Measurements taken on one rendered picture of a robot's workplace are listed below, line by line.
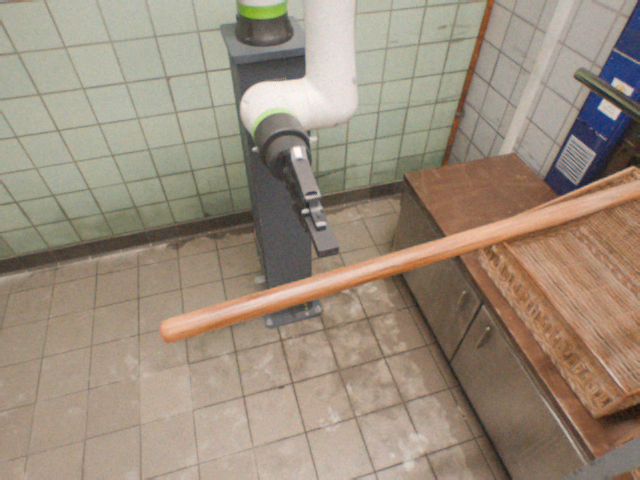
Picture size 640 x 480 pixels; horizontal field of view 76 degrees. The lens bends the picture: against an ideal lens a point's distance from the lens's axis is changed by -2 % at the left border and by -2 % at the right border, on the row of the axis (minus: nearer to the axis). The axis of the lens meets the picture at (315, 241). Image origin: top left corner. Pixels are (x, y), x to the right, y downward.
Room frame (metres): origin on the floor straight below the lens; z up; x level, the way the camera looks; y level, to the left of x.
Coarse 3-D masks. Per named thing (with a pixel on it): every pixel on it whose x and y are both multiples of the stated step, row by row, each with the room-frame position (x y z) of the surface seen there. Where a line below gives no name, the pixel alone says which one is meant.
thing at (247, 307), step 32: (608, 192) 0.49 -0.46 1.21; (512, 224) 0.42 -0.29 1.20; (544, 224) 0.43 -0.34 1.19; (384, 256) 0.36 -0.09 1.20; (416, 256) 0.36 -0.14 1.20; (448, 256) 0.37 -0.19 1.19; (288, 288) 0.31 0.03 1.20; (320, 288) 0.31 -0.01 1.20; (192, 320) 0.26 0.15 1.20; (224, 320) 0.27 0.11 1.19
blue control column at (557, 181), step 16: (624, 32) 1.26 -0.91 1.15; (624, 48) 1.24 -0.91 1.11; (608, 64) 1.26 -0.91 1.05; (624, 64) 1.21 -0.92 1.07; (608, 80) 1.23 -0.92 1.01; (624, 80) 1.19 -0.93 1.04; (592, 96) 1.26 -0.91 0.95; (592, 112) 1.23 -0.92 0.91; (576, 128) 1.25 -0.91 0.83; (592, 128) 1.20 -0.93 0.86; (608, 128) 1.15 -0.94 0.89; (624, 128) 1.13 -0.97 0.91; (592, 144) 1.17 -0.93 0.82; (608, 144) 1.12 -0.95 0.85; (592, 160) 1.14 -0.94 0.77; (560, 176) 1.22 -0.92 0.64; (592, 176) 1.13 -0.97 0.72; (560, 192) 1.18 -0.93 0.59
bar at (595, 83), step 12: (576, 72) 0.97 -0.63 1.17; (588, 72) 0.95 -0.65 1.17; (588, 84) 0.93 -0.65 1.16; (600, 84) 0.90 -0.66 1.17; (600, 96) 0.89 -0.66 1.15; (612, 96) 0.86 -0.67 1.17; (624, 96) 0.84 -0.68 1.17; (624, 108) 0.82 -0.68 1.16; (636, 108) 0.80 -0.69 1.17; (636, 120) 0.78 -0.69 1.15; (624, 444) 0.24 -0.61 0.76; (636, 444) 0.23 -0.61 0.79; (612, 456) 0.23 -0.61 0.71; (624, 456) 0.23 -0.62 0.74; (636, 456) 0.22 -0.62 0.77; (588, 468) 0.23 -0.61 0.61; (600, 468) 0.23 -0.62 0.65; (612, 468) 0.22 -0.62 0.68; (624, 468) 0.21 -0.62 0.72
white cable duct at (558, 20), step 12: (564, 0) 1.53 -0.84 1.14; (564, 12) 1.51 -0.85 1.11; (552, 24) 1.54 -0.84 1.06; (552, 36) 1.52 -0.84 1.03; (552, 48) 1.51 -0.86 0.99; (540, 60) 1.53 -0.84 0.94; (540, 72) 1.51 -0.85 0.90; (528, 84) 1.54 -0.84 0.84; (528, 96) 1.52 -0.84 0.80; (516, 108) 1.55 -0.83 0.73; (528, 108) 1.51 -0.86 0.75; (516, 120) 1.53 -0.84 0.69; (516, 132) 1.51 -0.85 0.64; (504, 144) 1.54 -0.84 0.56
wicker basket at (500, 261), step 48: (576, 192) 0.95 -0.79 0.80; (528, 240) 0.92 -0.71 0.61; (576, 240) 0.94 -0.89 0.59; (624, 240) 0.86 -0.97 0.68; (528, 288) 0.67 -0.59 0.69; (576, 288) 0.74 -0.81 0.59; (624, 288) 0.74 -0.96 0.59; (576, 336) 0.50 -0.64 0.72; (624, 336) 0.58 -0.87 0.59; (576, 384) 0.43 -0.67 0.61; (624, 384) 0.44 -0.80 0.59
